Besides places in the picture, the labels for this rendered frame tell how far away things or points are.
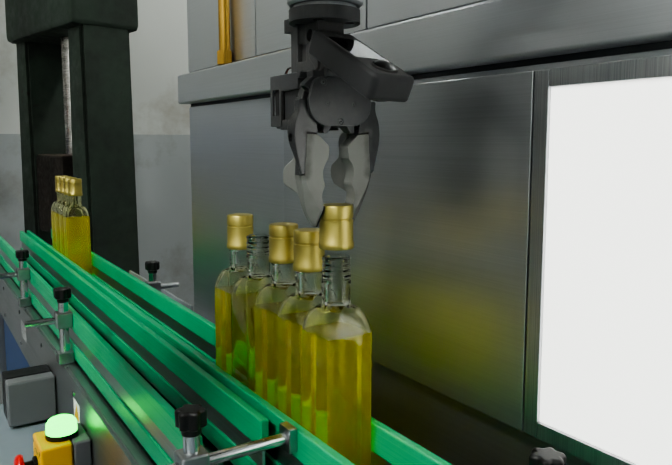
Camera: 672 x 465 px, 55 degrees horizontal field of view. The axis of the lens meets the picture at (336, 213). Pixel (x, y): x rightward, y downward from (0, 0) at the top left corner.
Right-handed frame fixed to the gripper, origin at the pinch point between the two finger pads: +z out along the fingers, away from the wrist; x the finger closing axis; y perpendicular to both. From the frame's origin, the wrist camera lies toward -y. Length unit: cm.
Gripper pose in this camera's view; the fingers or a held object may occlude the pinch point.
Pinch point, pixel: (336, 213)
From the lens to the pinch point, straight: 65.0
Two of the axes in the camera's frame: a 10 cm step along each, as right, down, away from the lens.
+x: -8.4, 0.6, -5.4
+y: -5.5, -0.9, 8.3
